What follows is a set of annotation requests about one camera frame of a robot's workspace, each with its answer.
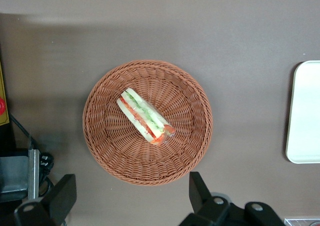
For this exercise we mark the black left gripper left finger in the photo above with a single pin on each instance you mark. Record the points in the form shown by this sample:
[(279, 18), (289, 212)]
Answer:
[(62, 198)]

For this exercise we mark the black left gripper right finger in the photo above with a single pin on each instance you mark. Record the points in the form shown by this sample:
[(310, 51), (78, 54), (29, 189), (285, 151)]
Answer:
[(200, 196)]

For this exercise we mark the plastic-wrapped triangle sandwich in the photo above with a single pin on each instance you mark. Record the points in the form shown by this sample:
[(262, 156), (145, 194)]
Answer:
[(142, 113)]

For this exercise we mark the round brown wicker basket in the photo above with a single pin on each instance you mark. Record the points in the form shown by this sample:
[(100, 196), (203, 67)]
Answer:
[(112, 135)]

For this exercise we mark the white rectangular tray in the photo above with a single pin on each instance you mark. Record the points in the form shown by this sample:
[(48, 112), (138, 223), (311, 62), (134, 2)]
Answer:
[(306, 110)]

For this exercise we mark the grey metal clamp bracket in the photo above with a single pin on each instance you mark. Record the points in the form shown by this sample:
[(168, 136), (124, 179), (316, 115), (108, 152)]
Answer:
[(15, 173)]

